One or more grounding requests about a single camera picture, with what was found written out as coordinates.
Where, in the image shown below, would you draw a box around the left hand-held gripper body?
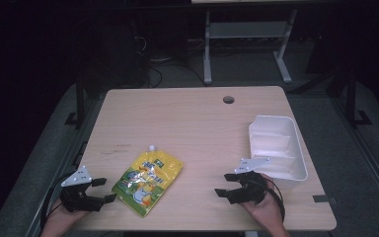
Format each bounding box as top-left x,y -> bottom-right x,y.
59,165 -> 107,213

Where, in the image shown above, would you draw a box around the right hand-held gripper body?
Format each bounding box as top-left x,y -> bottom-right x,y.
228,157 -> 272,205

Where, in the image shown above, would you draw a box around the yellow spout pouch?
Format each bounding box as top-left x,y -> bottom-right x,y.
112,144 -> 185,218

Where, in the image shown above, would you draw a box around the white plastic bin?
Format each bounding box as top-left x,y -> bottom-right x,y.
248,115 -> 309,191

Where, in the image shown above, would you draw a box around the person's left hand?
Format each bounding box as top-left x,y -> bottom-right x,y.
44,200 -> 91,232

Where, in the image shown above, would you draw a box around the person's right hand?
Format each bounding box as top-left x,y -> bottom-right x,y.
239,174 -> 288,232

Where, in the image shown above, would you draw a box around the black metal stand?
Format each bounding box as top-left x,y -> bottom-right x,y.
64,83 -> 87,129
344,70 -> 373,128

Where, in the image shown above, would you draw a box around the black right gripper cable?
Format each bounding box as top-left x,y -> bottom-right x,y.
264,177 -> 286,222

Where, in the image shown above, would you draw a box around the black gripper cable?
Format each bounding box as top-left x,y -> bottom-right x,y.
39,171 -> 77,231
264,177 -> 286,222

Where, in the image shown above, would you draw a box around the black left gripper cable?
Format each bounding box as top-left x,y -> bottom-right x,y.
39,171 -> 77,231

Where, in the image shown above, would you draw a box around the black floor cables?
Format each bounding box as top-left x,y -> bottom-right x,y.
132,34 -> 208,89

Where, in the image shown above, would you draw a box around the white metal desk frame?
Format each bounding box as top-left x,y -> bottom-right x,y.
190,0 -> 299,86

